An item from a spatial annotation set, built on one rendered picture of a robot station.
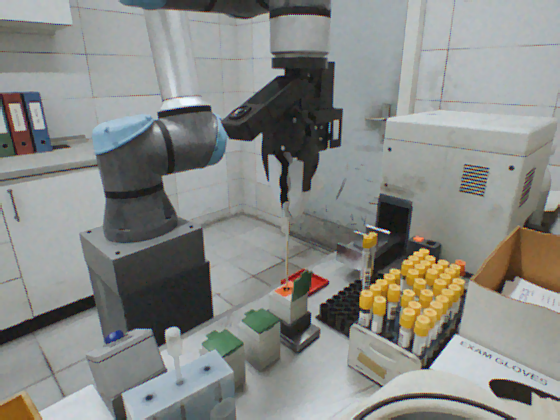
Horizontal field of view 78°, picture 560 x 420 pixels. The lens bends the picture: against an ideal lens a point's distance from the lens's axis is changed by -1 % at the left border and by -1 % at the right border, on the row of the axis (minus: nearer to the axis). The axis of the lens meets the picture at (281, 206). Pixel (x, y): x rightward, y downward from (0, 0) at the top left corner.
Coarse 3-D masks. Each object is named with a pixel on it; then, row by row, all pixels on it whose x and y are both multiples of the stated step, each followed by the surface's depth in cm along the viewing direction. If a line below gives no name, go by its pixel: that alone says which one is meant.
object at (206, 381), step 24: (192, 360) 37; (216, 360) 37; (144, 384) 34; (168, 384) 34; (192, 384) 34; (216, 384) 35; (144, 408) 32; (168, 408) 32; (192, 408) 34; (216, 408) 36
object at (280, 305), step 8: (280, 288) 54; (288, 288) 55; (272, 296) 54; (280, 296) 53; (288, 296) 52; (304, 296) 54; (272, 304) 55; (280, 304) 53; (288, 304) 52; (296, 304) 53; (304, 304) 54; (272, 312) 55; (280, 312) 54; (288, 312) 52; (296, 312) 53; (304, 312) 55; (288, 320) 53; (296, 320) 54
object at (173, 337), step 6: (168, 330) 32; (174, 330) 32; (168, 336) 32; (174, 336) 32; (180, 336) 33; (168, 342) 32; (174, 342) 32; (180, 342) 33; (168, 348) 33; (174, 348) 32; (180, 348) 33; (174, 354) 33; (180, 354) 33
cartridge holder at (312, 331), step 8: (280, 320) 54; (304, 320) 54; (280, 328) 54; (288, 328) 52; (296, 328) 53; (304, 328) 55; (312, 328) 55; (280, 336) 54; (288, 336) 53; (296, 336) 53; (304, 336) 53; (312, 336) 54; (288, 344) 53; (296, 344) 52; (304, 344) 53
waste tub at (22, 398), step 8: (24, 392) 33; (8, 400) 33; (16, 400) 33; (24, 400) 33; (0, 408) 32; (8, 408) 33; (16, 408) 33; (24, 408) 34; (32, 408) 32; (0, 416) 32; (8, 416) 33; (16, 416) 33; (24, 416) 34; (32, 416) 31; (40, 416) 31
